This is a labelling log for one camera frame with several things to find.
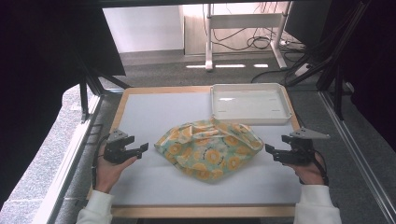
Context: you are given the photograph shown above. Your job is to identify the person's left hand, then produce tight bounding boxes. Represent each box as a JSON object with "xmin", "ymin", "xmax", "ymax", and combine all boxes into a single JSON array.
[{"xmin": 94, "ymin": 153, "xmax": 138, "ymax": 194}]

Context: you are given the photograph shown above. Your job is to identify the white desk frame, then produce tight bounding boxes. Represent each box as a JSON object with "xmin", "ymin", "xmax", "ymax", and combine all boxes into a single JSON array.
[{"xmin": 204, "ymin": 1, "xmax": 292, "ymax": 72}]

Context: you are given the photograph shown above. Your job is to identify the black curtain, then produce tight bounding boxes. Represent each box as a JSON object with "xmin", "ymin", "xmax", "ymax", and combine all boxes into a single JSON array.
[
  {"xmin": 0, "ymin": 0, "xmax": 127, "ymax": 210},
  {"xmin": 320, "ymin": 0, "xmax": 396, "ymax": 152}
]

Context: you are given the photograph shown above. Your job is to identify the person's right hand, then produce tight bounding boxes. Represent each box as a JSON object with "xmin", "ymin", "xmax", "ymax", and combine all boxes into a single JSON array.
[{"xmin": 284, "ymin": 154, "xmax": 328, "ymax": 187}]

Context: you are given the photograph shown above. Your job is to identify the white plastic tray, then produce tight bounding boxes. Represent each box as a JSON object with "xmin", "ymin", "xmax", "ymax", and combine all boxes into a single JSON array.
[{"xmin": 210, "ymin": 82, "xmax": 293, "ymax": 126}]

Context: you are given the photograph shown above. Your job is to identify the black metal stand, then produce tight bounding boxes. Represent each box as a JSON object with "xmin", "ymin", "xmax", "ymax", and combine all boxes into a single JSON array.
[
  {"xmin": 74, "ymin": 54, "xmax": 133, "ymax": 124},
  {"xmin": 285, "ymin": 0, "xmax": 372, "ymax": 121}
]

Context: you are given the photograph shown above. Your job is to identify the white power strip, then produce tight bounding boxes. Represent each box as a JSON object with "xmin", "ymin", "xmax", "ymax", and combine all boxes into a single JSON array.
[{"xmin": 293, "ymin": 63, "xmax": 313, "ymax": 77}]

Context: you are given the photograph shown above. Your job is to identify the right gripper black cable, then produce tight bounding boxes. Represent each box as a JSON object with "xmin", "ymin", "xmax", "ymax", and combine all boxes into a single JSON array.
[{"xmin": 298, "ymin": 150, "xmax": 330, "ymax": 187}]

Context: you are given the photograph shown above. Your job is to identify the lemon print fabric bag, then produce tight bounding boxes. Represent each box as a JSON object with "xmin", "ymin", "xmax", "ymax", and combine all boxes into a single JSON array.
[{"xmin": 154, "ymin": 116, "xmax": 264, "ymax": 184}]

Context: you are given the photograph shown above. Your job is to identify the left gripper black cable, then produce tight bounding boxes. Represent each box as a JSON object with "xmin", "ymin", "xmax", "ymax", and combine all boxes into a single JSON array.
[{"xmin": 91, "ymin": 133, "xmax": 110, "ymax": 191}]

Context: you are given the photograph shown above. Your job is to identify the black floor cables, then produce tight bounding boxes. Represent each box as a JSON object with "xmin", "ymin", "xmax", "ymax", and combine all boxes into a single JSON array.
[{"xmin": 214, "ymin": 3, "xmax": 307, "ymax": 86}]

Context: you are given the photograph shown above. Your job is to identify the white table mat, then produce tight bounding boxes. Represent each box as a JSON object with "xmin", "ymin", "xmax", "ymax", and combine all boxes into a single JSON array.
[{"xmin": 109, "ymin": 91, "xmax": 303, "ymax": 206}]

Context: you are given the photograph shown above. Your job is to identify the aluminium rail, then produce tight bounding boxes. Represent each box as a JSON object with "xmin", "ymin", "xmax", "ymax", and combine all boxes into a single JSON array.
[
  {"xmin": 318, "ymin": 90, "xmax": 396, "ymax": 224},
  {"xmin": 32, "ymin": 92, "xmax": 105, "ymax": 224}
]

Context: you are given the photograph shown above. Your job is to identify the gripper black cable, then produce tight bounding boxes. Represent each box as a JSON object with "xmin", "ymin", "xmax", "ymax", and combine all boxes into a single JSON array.
[
  {"xmin": 298, "ymin": 150, "xmax": 330, "ymax": 187},
  {"xmin": 91, "ymin": 133, "xmax": 110, "ymax": 191}
]

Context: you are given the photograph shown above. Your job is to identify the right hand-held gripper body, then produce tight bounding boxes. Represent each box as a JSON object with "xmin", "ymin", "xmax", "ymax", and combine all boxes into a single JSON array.
[{"xmin": 279, "ymin": 127, "xmax": 331, "ymax": 166}]

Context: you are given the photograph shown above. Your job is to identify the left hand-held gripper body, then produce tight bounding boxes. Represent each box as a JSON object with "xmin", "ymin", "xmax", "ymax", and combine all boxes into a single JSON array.
[{"xmin": 103, "ymin": 128, "xmax": 138, "ymax": 165}]

